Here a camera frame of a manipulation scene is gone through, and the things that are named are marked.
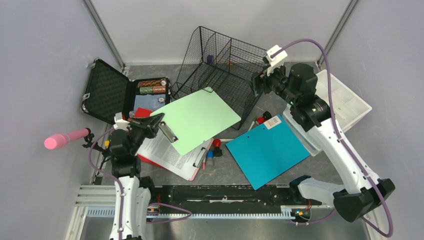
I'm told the pink clear clipboard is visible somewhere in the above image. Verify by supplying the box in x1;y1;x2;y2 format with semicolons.
187;138;214;181

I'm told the green chip stack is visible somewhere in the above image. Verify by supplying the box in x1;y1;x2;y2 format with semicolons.
139;86;154;95

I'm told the black poker chip case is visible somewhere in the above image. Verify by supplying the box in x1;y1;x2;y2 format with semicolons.
81;58;171;125

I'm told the red clipboard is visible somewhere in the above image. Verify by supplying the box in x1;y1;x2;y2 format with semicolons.
134;107;164;169

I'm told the black wire mesh organizer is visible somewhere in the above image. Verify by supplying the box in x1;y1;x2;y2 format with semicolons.
171;26;266;130

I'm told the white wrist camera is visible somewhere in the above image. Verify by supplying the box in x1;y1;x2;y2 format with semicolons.
113;112;130;131
265;45;288;77

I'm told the light green clipboard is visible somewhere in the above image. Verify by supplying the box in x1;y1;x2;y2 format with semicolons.
150;86;241;155

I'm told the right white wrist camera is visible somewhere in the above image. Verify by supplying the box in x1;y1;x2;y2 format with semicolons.
265;45;288;77

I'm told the green white marker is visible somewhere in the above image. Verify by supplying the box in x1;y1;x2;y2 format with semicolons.
247;118;257;132

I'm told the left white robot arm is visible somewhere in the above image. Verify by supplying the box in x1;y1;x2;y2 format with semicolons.
108;119;158;240

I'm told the blue playing card deck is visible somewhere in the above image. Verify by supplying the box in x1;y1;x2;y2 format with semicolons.
133;94;166;111

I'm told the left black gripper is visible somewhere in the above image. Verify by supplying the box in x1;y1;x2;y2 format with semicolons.
127;112;164;155

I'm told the white plastic drawer organizer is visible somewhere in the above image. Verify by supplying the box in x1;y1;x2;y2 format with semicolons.
282;75;372;157

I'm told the red black round stamp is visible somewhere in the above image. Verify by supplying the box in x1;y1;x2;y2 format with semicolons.
255;111;272;125

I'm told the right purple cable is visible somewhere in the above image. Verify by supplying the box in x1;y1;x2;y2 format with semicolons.
270;38;394;239

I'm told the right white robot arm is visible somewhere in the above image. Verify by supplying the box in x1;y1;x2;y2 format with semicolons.
227;63;395;222

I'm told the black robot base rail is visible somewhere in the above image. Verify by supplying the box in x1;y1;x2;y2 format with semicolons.
144;185;322;216

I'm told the pink pen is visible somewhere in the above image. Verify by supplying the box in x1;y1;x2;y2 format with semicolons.
202;158;207;170

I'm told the teal blue clipboard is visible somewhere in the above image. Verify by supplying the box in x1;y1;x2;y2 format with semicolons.
225;114;310;190

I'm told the purple cable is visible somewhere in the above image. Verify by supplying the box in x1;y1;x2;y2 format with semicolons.
270;38;394;239
88;128;193;240

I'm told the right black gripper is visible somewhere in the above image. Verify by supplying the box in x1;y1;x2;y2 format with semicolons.
246;60;298;106

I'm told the red chip stack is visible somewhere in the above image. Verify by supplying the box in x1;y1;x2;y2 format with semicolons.
152;86;167;94

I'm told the blue grey small cylinder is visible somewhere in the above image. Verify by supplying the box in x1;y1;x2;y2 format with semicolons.
205;150;214;166

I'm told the white printed paper sheet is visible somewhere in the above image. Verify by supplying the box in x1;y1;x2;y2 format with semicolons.
137;131;195;181

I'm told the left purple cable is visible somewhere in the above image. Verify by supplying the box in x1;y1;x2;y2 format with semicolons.
88;128;193;240

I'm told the orange black chip stack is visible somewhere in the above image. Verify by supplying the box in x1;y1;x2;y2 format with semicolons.
137;78;167;88

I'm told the purple small block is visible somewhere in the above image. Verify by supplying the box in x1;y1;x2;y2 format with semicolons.
206;54;214;65

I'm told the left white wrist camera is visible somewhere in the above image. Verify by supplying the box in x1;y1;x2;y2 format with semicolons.
113;112;130;131

